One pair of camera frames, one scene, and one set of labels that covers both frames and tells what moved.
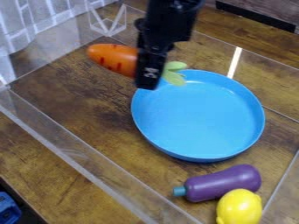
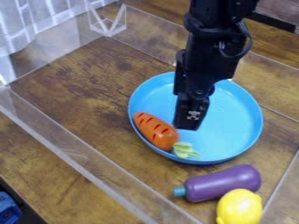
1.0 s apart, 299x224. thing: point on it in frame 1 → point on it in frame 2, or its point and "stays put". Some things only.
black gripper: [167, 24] → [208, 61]
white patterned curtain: [23, 17] stays put
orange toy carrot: [120, 58] → [163, 135]
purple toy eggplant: [209, 187] stays put
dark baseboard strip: [255, 17] stays put
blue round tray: [208, 120] stays put
